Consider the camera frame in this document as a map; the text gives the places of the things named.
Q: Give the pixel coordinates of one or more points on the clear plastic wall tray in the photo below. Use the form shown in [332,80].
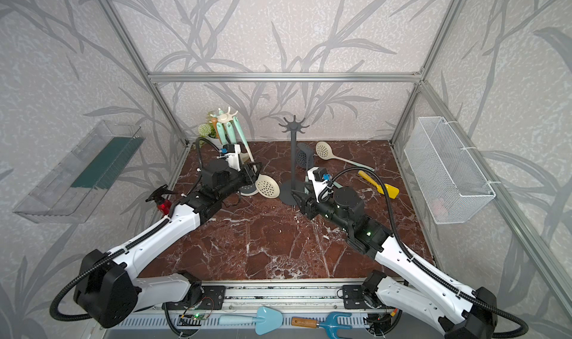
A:
[70,193]

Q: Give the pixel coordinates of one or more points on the white pot with flowers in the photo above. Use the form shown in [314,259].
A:
[205,129]

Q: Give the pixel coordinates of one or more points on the white wire wall basket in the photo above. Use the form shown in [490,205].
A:
[451,182]

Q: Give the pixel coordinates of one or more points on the cream utensil rack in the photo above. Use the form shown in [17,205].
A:
[224,117]

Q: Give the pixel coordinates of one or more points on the blue garden fork wooden handle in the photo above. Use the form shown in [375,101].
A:
[331,324]

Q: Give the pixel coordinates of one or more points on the dark grey utensil rack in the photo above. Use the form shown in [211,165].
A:
[293,127]

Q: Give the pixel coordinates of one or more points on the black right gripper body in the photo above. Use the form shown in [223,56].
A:
[327,210]

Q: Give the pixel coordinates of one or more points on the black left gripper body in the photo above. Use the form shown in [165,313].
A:
[234,182]

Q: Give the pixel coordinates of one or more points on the cream skimmer wooden handle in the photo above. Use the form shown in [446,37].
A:
[213,122]

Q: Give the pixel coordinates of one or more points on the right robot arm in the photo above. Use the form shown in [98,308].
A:
[453,309]

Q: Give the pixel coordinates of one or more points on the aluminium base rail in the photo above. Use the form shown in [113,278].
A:
[284,295]

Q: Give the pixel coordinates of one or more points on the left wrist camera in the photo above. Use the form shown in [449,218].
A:
[232,154]

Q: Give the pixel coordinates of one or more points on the cream utensil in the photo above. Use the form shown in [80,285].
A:
[258,183]

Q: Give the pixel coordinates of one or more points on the grey slotted spatula mint handle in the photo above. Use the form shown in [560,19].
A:
[305,156]

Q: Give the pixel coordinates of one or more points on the large grey skimmer mint handle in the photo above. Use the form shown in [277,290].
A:
[230,131]

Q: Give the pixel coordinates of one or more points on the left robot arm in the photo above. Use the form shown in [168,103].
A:
[108,288]

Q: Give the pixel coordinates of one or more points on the yellow plastic scoop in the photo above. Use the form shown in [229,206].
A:
[392,191]

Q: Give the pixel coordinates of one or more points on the red spray bottle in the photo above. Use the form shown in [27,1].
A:
[158,197]

